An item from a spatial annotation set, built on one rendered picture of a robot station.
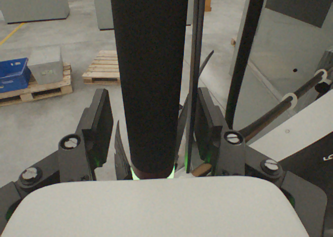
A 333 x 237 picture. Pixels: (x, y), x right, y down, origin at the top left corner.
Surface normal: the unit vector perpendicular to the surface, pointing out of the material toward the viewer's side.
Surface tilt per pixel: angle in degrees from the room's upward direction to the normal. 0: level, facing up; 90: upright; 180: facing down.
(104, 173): 0
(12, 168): 0
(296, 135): 50
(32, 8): 90
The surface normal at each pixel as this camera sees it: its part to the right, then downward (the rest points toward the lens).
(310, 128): -0.74, -0.49
